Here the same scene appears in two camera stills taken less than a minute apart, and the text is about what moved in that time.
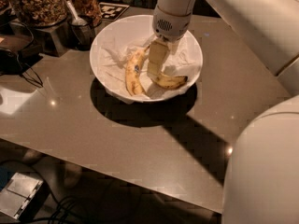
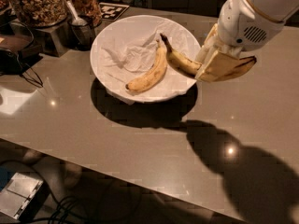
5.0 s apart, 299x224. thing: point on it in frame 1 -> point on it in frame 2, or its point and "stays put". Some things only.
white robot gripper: (169, 28) -> (244, 22)
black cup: (80, 33) stays put
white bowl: (120, 58) stays put
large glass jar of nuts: (40, 6) stays put
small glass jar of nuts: (85, 3) stays put
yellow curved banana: (169, 81) -> (244, 64)
